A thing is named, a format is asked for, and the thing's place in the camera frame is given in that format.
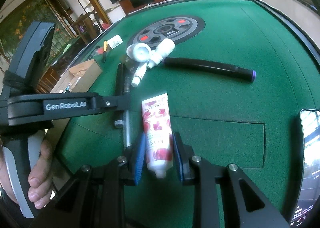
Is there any large white bottle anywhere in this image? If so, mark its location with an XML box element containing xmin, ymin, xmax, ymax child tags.
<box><xmin>126</xmin><ymin>43</ymin><xmax>151</xmax><ymax>63</ymax></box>

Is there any person's left hand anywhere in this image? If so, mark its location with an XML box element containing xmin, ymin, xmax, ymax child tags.
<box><xmin>1</xmin><ymin>139</ymin><xmax>55</xmax><ymax>210</ymax></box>

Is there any clear barrel black gel pen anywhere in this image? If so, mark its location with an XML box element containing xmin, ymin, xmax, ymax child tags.
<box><xmin>123</xmin><ymin>76</ymin><xmax>131</xmax><ymax>149</ymax></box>

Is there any brown cardboard box tray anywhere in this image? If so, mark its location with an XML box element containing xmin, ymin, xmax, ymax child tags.
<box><xmin>50</xmin><ymin>59</ymin><xmax>103</xmax><ymax>93</ymax></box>

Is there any thick black marker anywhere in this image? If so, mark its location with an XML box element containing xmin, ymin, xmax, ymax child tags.
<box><xmin>164</xmin><ymin>57</ymin><xmax>257</xmax><ymax>82</ymax></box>

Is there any white pen with teal cap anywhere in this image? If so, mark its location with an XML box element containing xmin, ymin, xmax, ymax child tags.
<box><xmin>64</xmin><ymin>83</ymin><xmax>71</xmax><ymax>93</ymax></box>

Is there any red clear packet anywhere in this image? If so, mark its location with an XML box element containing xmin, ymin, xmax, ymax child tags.
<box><xmin>91</xmin><ymin>46</ymin><xmax>104</xmax><ymax>57</ymax></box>

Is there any rose print cream tube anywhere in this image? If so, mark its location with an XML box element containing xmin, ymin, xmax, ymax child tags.
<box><xmin>142</xmin><ymin>93</ymin><xmax>173</xmax><ymax>179</ymax></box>

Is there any small white bottle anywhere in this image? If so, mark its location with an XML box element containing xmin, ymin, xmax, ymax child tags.
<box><xmin>147</xmin><ymin>39</ymin><xmax>175</xmax><ymax>69</ymax></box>

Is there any orange black marker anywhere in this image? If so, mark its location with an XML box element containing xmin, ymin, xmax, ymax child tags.
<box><xmin>103</xmin><ymin>40</ymin><xmax>108</xmax><ymax>63</ymax></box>

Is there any white small card box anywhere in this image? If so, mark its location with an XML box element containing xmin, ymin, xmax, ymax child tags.
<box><xmin>107</xmin><ymin>34</ymin><xmax>123</xmax><ymax>49</ymax></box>

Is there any black clear ballpoint pen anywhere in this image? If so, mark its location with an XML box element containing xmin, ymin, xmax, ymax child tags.
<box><xmin>131</xmin><ymin>63</ymin><xmax>148</xmax><ymax>88</ymax></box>

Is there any round grey table control panel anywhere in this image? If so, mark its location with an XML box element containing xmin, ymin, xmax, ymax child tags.
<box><xmin>127</xmin><ymin>15</ymin><xmax>206</xmax><ymax>49</ymax></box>

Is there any smartphone with lit screen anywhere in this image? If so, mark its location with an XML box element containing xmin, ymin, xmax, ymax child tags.
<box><xmin>289</xmin><ymin>109</ymin><xmax>319</xmax><ymax>227</ymax></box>

